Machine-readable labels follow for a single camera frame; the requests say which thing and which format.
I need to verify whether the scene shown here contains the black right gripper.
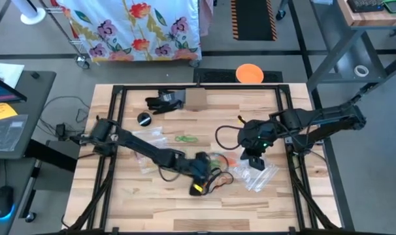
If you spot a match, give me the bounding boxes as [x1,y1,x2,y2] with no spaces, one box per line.
[237,119,280,171]

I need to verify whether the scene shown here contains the green rubber band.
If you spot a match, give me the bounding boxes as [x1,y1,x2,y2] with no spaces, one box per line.
[206,152,230,171]
[174,135,199,144]

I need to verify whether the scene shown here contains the wide black rubber band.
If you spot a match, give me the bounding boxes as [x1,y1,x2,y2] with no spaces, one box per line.
[203,168,235,196]

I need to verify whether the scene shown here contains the stack of clear plastic bags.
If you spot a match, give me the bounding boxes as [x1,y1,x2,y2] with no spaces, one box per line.
[232,159,280,193]

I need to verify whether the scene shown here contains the small brown cardboard box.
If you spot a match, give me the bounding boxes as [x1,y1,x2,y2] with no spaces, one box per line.
[186,87,208,112]

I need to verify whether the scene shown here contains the black and gray work glove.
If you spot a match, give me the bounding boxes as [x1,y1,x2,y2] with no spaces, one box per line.
[145,90,188,115]

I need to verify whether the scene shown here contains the orange bowl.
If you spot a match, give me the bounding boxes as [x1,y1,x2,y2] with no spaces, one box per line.
[235,63,265,84]

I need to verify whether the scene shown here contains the black ribbed floor mat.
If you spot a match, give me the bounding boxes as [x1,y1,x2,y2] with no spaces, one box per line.
[193,67,284,84]

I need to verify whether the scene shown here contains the gray workbench with wooden top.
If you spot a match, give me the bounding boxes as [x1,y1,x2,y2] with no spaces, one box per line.
[307,0,396,106]

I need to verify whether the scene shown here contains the white tape roll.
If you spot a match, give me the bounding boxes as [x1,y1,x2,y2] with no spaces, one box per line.
[354,65,370,78]

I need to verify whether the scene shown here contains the black mat with hazard stripes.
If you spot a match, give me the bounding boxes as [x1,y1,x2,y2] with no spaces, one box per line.
[231,0,278,42]

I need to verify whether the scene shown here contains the pink cloth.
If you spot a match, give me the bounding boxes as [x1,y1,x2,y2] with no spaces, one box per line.
[199,0,216,37]

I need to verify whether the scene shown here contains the white floral cloth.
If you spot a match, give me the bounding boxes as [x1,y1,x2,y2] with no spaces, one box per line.
[57,0,203,63]

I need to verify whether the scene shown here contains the black desk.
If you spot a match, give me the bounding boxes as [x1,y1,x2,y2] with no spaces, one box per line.
[0,70,82,235]

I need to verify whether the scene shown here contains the black computer mouse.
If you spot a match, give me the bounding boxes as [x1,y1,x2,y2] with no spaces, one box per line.
[0,185,16,220]

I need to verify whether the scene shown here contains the yellow sticky note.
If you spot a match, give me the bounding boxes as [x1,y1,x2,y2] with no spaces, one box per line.
[0,102,19,121]

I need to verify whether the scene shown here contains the computer monitor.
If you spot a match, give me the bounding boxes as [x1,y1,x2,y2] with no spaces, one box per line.
[0,72,28,104]

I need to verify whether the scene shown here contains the white paper sheet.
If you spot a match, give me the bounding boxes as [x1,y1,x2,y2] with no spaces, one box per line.
[0,61,25,89]

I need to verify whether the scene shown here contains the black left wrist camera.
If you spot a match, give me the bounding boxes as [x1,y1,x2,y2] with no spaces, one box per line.
[188,182,206,196]

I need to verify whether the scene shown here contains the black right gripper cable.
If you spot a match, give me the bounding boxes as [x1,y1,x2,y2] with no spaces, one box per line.
[214,125,244,151]

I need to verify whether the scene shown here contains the black round corded puck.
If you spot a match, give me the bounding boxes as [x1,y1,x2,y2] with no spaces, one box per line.
[137,112,152,127]

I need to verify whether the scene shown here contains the black floor cables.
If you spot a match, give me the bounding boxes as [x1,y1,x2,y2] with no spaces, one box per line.
[39,95,91,138]

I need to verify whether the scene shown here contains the chrome wire rack cart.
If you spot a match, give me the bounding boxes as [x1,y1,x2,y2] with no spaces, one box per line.
[37,0,201,70]

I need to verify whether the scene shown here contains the white round pedestal base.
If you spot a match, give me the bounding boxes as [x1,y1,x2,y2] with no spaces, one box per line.
[11,0,47,25]

